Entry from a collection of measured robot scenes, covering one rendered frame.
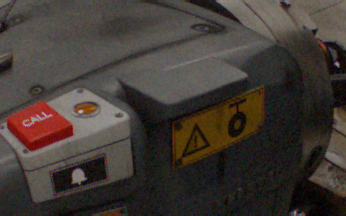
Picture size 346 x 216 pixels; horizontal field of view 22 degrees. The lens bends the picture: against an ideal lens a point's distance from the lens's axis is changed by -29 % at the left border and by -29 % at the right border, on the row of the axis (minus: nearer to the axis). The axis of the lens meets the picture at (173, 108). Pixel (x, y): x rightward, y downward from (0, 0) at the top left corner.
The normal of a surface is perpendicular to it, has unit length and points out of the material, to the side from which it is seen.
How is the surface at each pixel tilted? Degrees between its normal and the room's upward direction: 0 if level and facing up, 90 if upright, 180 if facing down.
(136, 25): 0
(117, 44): 0
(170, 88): 0
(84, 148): 90
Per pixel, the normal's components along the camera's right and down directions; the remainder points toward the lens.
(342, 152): -0.01, -0.90
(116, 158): 0.63, 0.33
